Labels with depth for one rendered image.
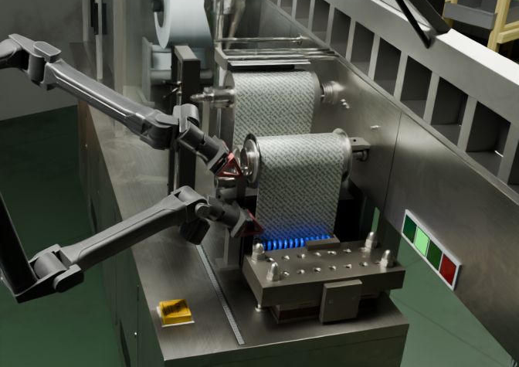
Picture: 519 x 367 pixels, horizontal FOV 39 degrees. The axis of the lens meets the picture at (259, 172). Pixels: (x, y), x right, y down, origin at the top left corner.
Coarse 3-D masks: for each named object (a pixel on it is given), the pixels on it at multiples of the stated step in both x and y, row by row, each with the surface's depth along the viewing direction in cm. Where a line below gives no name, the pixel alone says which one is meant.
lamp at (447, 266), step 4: (444, 256) 167; (444, 260) 167; (448, 260) 165; (444, 264) 167; (448, 264) 166; (452, 264) 164; (444, 268) 167; (448, 268) 166; (452, 268) 164; (440, 272) 169; (444, 272) 167; (448, 272) 166; (452, 272) 164; (444, 276) 167; (448, 276) 166; (452, 276) 164; (448, 280) 166
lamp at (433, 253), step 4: (432, 244) 171; (432, 248) 171; (436, 248) 170; (428, 252) 173; (432, 252) 171; (436, 252) 170; (440, 252) 168; (428, 256) 174; (432, 256) 172; (436, 256) 170; (440, 256) 168; (432, 260) 172; (436, 260) 170; (432, 264) 172; (436, 264) 170; (436, 268) 170
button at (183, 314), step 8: (160, 304) 188; (168, 304) 188; (176, 304) 189; (184, 304) 189; (168, 312) 186; (176, 312) 186; (184, 312) 186; (168, 320) 184; (176, 320) 185; (184, 320) 186
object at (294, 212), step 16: (272, 192) 192; (288, 192) 194; (304, 192) 196; (320, 192) 197; (336, 192) 199; (256, 208) 193; (272, 208) 195; (288, 208) 196; (304, 208) 198; (320, 208) 200; (336, 208) 201; (272, 224) 197; (288, 224) 199; (304, 224) 200; (320, 224) 202; (256, 240) 198; (272, 240) 200; (288, 240) 201; (304, 240) 203
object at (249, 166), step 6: (246, 150) 191; (252, 150) 191; (240, 156) 195; (246, 156) 190; (252, 156) 190; (240, 162) 196; (246, 162) 190; (252, 162) 190; (246, 168) 191; (252, 168) 190; (246, 174) 191; (252, 174) 192
